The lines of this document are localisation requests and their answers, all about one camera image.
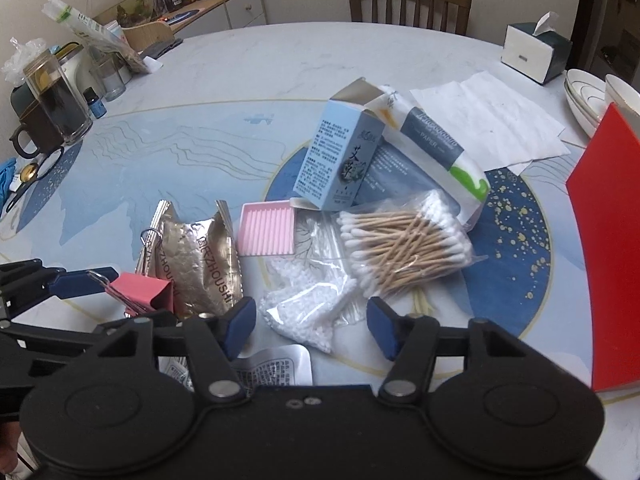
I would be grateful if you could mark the light blue carton box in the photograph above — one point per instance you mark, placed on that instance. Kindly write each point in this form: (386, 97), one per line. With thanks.
(334, 155)

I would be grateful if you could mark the white marble blue-print desktop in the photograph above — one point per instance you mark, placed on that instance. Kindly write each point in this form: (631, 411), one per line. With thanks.
(210, 125)

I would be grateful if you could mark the wicker basket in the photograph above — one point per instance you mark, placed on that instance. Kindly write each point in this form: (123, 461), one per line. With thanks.
(147, 35)

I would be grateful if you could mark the white printed sachet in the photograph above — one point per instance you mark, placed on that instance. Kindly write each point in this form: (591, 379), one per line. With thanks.
(272, 367)

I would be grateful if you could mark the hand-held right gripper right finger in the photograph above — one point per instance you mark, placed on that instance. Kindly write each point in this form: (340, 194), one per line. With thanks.
(382, 327)

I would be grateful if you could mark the white bowl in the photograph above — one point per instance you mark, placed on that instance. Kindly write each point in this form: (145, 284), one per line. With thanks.
(622, 97)

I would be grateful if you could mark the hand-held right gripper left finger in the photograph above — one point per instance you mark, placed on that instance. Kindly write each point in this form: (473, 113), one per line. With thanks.
(239, 327)

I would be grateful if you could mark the white paper napkin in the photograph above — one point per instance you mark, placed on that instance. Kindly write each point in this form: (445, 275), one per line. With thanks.
(495, 115)

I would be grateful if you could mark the glass jar of dark tea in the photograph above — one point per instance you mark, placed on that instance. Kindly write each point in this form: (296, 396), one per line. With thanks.
(57, 100)

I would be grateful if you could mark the gold foil packet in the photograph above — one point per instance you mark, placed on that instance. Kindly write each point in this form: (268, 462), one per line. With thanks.
(197, 260)

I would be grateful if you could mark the white green tissue pack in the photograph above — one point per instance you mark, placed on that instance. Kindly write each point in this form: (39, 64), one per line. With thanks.
(440, 145)

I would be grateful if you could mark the bag of cotton swabs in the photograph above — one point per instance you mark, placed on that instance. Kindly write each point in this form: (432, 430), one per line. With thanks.
(405, 242)

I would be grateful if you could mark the pink binder clip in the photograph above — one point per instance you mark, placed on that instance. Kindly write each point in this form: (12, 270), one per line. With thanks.
(142, 292)

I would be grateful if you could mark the metal paper clips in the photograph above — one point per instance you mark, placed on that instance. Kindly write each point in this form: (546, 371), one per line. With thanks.
(148, 245)

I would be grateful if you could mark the red white cardboard box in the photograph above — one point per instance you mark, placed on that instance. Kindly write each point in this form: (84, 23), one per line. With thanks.
(612, 240)

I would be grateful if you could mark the bag of white beads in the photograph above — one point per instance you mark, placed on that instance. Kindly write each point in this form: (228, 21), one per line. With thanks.
(305, 310)

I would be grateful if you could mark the clear drinking glass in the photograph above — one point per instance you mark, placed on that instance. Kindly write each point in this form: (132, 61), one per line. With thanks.
(112, 80)

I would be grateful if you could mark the clear zip bag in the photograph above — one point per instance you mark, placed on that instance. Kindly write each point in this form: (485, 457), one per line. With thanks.
(320, 232)

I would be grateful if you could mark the clear plastic food bag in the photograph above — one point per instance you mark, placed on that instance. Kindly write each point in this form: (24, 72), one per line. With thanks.
(95, 35)

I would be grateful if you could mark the blue cloth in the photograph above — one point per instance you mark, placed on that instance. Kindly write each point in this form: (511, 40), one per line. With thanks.
(7, 182)

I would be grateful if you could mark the dark green tissue box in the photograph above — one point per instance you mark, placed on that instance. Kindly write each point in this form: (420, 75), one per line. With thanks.
(532, 52)

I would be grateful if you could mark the pink ribbed tray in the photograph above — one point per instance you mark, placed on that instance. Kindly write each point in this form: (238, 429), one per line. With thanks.
(264, 227)

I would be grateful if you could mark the white wooden-top cabinet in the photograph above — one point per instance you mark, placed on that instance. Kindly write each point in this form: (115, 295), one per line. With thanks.
(225, 12)

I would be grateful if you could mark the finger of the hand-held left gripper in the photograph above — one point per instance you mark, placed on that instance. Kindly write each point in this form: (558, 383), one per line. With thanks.
(60, 336)
(80, 283)

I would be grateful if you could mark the wooden chair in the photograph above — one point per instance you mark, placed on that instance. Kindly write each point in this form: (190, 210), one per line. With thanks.
(407, 2)

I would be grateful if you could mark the grey blue tissue pack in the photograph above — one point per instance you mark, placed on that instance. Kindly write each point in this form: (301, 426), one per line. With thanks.
(400, 175)

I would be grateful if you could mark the small blue bottle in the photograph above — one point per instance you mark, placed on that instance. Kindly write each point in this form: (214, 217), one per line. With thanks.
(95, 105)

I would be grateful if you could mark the stack of white plates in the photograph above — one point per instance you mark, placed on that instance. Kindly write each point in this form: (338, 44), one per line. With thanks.
(582, 100)

